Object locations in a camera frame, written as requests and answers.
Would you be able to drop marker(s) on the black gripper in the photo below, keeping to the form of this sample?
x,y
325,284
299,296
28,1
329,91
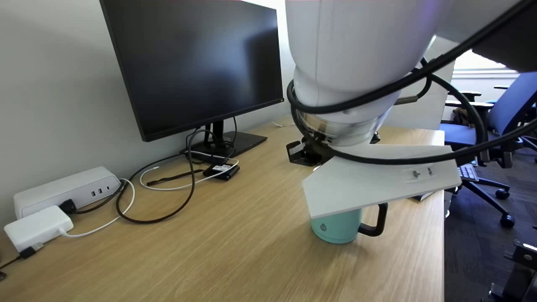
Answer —
x,y
310,152

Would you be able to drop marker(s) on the teal insulated mug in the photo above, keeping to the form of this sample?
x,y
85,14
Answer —
x,y
344,227

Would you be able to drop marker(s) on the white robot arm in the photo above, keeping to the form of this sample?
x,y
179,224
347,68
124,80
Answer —
x,y
352,58

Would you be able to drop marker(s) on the small black adapter dongle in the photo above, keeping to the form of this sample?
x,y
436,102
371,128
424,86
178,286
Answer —
x,y
221,172

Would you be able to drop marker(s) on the dark purple notebook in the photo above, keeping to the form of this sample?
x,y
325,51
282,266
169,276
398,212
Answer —
x,y
421,197

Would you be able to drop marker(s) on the black computer monitor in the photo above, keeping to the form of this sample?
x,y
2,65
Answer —
x,y
195,65

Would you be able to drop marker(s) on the blue office chair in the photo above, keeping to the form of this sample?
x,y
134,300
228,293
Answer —
x,y
498,122

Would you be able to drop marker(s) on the white power strip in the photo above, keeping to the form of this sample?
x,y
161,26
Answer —
x,y
80,189

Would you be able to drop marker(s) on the white power adapter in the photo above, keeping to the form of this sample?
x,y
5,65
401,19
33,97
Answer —
x,y
37,229

